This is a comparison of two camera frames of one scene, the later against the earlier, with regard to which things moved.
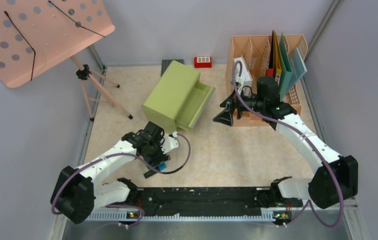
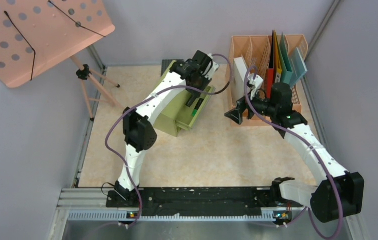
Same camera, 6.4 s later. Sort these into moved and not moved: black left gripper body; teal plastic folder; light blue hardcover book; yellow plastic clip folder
Moved: black left gripper body
Not moved: teal plastic folder; light blue hardcover book; yellow plastic clip folder
